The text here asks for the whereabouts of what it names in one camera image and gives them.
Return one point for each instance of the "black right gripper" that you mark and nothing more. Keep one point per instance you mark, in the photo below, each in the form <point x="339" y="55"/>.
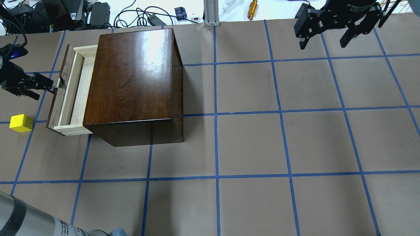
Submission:
<point x="356" y="7"/>

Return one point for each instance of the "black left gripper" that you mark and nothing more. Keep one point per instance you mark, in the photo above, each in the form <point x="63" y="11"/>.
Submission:
<point x="10" y="72"/>

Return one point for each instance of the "light wood drawer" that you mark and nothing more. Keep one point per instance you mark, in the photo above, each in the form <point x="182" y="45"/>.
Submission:
<point x="71" y="92"/>

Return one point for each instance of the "yellow wooden block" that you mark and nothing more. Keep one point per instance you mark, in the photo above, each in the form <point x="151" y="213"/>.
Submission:
<point x="21" y="123"/>

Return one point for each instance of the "dark wooden drawer cabinet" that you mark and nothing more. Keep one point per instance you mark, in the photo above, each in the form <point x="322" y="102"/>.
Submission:
<point x="136" y="90"/>

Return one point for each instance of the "gold metal cylinder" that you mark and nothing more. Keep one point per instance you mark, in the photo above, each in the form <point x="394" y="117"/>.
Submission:
<point x="252" y="10"/>

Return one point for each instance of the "black power adapter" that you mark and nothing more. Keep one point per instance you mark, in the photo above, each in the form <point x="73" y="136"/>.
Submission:
<point x="99" y="13"/>

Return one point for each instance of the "aluminium frame post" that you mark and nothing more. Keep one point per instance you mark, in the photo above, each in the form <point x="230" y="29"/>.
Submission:
<point x="211" y="13"/>

